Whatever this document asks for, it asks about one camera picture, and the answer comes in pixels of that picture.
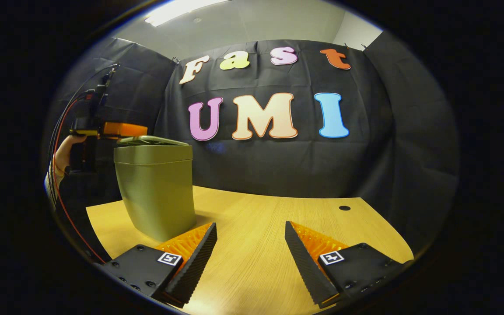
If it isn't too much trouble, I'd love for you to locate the thin black cable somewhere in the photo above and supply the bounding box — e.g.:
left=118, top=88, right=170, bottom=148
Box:
left=47, top=65, right=118, bottom=171

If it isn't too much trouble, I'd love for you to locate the black backdrop cloth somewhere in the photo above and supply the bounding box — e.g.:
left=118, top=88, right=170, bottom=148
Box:
left=44, top=31, right=460, bottom=254

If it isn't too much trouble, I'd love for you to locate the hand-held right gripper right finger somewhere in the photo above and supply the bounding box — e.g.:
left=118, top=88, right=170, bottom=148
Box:
left=284, top=221, right=414, bottom=309

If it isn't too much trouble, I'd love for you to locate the thin red cable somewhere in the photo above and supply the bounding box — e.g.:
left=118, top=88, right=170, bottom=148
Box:
left=51, top=97, right=106, bottom=264

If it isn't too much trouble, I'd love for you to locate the green desktop garbage bin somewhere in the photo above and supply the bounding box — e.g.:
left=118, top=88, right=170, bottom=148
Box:
left=113, top=135, right=196, bottom=242

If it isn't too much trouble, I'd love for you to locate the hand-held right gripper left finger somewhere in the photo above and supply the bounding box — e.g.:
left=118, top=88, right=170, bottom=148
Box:
left=101, top=222, right=218, bottom=308

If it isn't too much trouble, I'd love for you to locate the wooden desktop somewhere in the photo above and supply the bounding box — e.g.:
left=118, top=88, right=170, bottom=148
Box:
left=86, top=185, right=414, bottom=315

